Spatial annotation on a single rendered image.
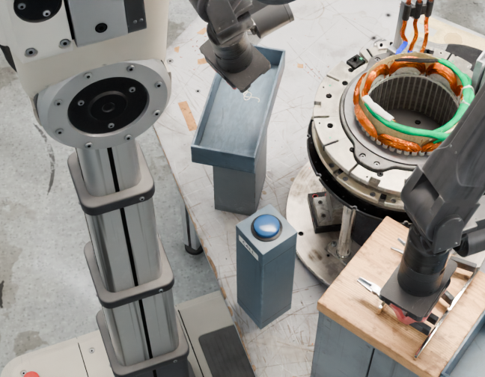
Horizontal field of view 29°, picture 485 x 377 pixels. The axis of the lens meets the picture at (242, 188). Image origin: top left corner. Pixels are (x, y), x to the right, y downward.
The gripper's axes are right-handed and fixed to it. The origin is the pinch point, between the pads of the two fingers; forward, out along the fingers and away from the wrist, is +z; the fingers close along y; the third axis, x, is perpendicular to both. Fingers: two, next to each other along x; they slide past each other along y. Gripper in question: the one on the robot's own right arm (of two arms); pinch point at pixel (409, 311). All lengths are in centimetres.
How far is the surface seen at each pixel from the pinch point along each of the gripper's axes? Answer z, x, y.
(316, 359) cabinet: 21.4, 11.1, -4.5
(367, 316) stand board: 2.9, 4.9, -2.7
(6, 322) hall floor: 109, 104, -7
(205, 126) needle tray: 6.4, 47.3, 14.5
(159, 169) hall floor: 109, 103, 58
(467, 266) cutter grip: 0.3, -3.2, 11.5
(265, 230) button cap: 4.7, 26.1, 2.0
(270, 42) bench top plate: 31, 63, 58
